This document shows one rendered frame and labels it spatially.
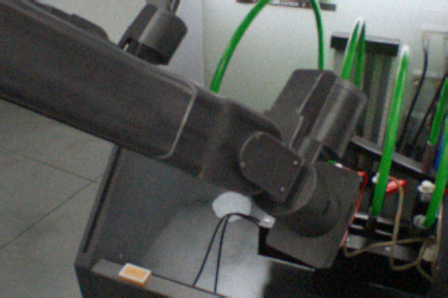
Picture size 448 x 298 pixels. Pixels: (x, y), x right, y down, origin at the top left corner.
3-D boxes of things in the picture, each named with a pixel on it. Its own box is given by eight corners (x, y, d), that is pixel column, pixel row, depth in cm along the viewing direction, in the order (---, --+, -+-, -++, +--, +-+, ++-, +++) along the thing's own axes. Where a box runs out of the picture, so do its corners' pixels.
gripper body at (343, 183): (365, 179, 46) (353, 155, 40) (325, 271, 45) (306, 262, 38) (309, 159, 50) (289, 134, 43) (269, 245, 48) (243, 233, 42)
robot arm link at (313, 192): (231, 194, 37) (292, 223, 34) (269, 120, 38) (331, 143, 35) (261, 213, 43) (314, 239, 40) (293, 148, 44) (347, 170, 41)
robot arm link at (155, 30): (71, 63, 64) (68, 47, 55) (112, -2, 66) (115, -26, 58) (144, 105, 66) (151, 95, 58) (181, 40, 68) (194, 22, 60)
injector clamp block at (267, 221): (255, 278, 97) (258, 224, 90) (269, 249, 106) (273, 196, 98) (417, 321, 87) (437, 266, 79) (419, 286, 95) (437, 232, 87)
